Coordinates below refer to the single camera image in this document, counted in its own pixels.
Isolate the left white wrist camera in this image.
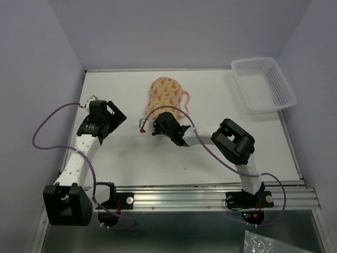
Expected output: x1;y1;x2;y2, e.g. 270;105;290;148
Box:
85;95;99;107

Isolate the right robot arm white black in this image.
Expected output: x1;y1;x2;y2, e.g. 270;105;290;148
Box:
151;112;264;206

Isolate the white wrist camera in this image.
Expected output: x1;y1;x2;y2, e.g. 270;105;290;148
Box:
85;95;99;107
139;118;155;135

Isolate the aluminium mounting rail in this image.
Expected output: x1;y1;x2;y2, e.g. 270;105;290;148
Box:
43;187;322;211

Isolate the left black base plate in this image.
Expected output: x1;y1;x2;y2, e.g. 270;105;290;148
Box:
95;182;134;211

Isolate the clear plastic bag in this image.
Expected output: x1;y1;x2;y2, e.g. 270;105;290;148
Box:
243;230;277;253

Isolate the purple cable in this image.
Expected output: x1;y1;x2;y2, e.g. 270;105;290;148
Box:
144;105;287;228
32;102;138;230

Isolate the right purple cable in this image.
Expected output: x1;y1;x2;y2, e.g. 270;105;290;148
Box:
144;105;287;228

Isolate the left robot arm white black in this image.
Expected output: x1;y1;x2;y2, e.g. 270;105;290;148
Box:
43;100;127;226

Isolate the floral mesh laundry bag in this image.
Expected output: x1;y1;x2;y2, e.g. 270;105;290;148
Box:
145;77;190;120

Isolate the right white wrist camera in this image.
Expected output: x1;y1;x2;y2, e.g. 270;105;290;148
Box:
139;118;155;135

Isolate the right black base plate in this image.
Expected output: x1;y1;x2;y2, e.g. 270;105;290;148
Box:
225;191;274;210

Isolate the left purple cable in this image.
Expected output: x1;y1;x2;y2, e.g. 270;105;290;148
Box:
32;102;138;230

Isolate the white plastic basket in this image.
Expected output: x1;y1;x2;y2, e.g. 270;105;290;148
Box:
231;57;297;114

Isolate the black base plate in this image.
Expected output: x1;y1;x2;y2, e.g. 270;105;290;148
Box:
95;182;134;211
225;191;274;210

